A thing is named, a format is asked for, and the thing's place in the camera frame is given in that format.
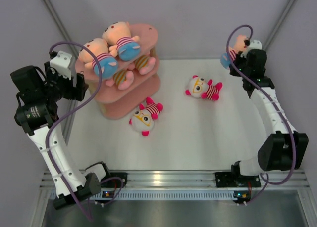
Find white slotted cable duct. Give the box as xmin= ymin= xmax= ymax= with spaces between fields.
xmin=91 ymin=189 xmax=251 ymax=200

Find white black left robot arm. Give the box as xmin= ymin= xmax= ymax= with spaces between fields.
xmin=10 ymin=64 xmax=112 ymax=210

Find peach boy plush blue pants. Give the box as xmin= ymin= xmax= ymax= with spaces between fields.
xmin=102 ymin=21 xmax=140 ymax=61

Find pink three-tier wooden shelf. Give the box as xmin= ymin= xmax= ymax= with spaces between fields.
xmin=75 ymin=21 xmax=160 ymax=119

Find peach boy plush blue shorts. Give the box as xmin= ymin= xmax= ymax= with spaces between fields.
xmin=78 ymin=38 xmax=118 ymax=79

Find grey aluminium frame post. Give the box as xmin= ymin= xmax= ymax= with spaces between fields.
xmin=263 ymin=0 xmax=298 ymax=52

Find peach boy plush striped shirt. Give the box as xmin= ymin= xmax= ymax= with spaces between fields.
xmin=220 ymin=35 xmax=250 ymax=69

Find white panda plush pink limbs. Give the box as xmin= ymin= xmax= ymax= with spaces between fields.
xmin=129 ymin=97 xmax=164 ymax=136

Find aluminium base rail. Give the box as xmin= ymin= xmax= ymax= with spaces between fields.
xmin=39 ymin=169 xmax=310 ymax=189

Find grey left frame post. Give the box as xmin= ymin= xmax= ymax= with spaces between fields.
xmin=36 ymin=0 xmax=81 ymax=61

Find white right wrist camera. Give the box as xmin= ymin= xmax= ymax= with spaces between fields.
xmin=241 ymin=40 xmax=262 ymax=58

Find white panda plush yellow glasses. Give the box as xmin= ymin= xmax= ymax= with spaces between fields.
xmin=185 ymin=75 xmax=223 ymax=101

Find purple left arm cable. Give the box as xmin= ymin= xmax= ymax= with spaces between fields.
xmin=46 ymin=41 xmax=126 ymax=223

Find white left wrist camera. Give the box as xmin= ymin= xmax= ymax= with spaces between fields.
xmin=50 ymin=51 xmax=72 ymax=80

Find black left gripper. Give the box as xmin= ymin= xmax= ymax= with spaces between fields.
xmin=41 ymin=62 xmax=88 ymax=103

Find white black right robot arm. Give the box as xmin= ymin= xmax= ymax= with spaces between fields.
xmin=230 ymin=49 xmax=309 ymax=186

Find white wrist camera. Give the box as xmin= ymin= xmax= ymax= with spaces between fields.
xmin=50 ymin=51 xmax=72 ymax=80
xmin=241 ymin=40 xmax=262 ymax=58

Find pink hippo plush striped shirt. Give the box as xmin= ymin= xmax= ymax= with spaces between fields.
xmin=105 ymin=70 xmax=134 ymax=90

